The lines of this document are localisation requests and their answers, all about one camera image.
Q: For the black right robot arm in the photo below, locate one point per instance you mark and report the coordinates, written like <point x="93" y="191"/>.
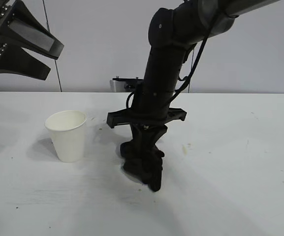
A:
<point x="171" y="49"/>

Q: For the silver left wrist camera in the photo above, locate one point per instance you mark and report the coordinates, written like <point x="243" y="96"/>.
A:
<point x="0" y="2"/>

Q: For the black cloth rag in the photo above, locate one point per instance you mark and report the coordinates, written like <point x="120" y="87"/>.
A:
<point x="132" y="167"/>

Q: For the white table cover sheet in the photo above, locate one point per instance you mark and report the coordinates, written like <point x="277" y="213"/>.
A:
<point x="132" y="209"/>

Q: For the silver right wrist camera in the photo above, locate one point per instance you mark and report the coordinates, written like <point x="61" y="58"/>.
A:
<point x="118" y="86"/>

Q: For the white paper cup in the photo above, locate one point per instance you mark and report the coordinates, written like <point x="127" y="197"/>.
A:
<point x="68" y="140"/>

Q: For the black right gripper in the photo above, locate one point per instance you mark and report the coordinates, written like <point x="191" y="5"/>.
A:
<point x="154" y="105"/>

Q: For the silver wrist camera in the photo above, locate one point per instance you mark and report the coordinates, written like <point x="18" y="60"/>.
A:
<point x="0" y="2"/>
<point x="118" y="86"/>

